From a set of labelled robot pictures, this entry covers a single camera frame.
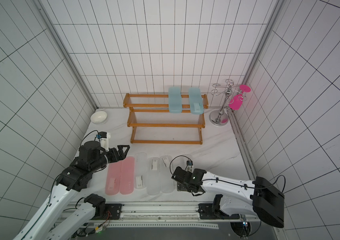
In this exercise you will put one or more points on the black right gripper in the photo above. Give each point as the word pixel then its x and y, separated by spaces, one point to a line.
pixel 177 174

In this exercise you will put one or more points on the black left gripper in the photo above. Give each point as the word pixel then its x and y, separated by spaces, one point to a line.
pixel 122 155

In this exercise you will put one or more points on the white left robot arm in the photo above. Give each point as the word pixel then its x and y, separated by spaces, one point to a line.
pixel 92 157

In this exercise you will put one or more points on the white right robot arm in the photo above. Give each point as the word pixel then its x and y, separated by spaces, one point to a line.
pixel 257 198

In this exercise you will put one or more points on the pink pencil case inner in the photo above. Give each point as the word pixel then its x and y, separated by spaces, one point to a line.
pixel 127 176

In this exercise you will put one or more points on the pink pencil case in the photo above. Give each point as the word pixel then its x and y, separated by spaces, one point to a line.
pixel 113 178
pixel 127 176

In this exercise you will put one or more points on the pink pencil case outer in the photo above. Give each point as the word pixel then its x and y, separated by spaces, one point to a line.
pixel 113 178

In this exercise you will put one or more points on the orange wooden two-tier shelf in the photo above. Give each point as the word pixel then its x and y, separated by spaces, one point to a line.
pixel 153 111

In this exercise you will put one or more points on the white ceramic bowl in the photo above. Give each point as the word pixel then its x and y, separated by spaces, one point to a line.
pixel 99 117

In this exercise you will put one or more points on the chrome cup holder stand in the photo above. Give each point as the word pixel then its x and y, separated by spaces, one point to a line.
pixel 229 90

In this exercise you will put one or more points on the small green circuit board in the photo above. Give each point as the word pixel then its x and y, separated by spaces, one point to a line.
pixel 243 229

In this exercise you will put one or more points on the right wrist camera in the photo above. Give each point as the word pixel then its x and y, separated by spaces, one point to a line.
pixel 189 166

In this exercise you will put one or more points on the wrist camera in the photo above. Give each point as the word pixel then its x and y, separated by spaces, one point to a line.
pixel 189 166
pixel 104 138

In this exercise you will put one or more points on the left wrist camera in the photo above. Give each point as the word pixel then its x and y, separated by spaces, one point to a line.
pixel 104 138

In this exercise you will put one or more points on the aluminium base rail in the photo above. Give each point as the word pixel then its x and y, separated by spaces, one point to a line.
pixel 184 211

